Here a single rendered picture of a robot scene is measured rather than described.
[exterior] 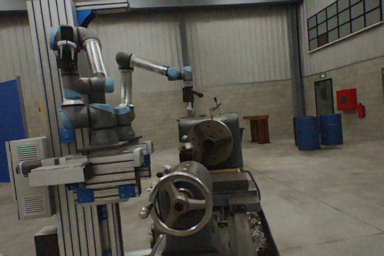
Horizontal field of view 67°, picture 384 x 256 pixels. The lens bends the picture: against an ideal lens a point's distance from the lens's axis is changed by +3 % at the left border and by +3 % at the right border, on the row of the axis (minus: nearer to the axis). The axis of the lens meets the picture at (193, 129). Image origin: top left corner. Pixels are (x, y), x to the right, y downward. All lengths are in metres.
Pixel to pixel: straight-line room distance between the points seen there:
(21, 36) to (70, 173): 11.79
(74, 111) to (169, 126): 10.47
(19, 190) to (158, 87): 10.42
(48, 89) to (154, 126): 10.17
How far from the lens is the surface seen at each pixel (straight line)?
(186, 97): 2.21
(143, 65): 2.14
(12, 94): 6.76
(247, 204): 1.21
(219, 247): 0.79
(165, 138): 12.01
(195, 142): 1.93
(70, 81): 1.40
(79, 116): 1.63
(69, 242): 2.04
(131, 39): 12.44
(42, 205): 1.97
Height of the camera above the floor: 1.28
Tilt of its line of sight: 3 degrees down
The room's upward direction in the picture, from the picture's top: 6 degrees counter-clockwise
